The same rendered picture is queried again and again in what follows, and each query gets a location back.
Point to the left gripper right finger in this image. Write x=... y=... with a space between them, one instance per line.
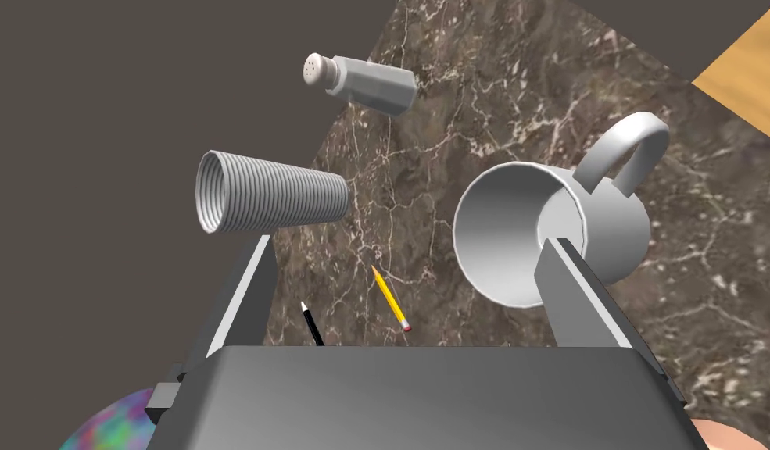
x=575 y=300

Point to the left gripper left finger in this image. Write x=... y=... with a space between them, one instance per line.
x=247 y=300

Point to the black pen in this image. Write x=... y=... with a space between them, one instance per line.
x=312 y=326

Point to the white mug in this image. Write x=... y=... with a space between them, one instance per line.
x=516 y=231

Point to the grey ribbed cup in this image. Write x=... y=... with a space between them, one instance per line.
x=278 y=194

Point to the yellow pencil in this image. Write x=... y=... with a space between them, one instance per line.
x=391 y=300

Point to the multicoloured ball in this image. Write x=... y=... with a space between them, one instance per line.
x=119 y=425

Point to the grey salt shaker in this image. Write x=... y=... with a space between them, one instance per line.
x=372 y=81

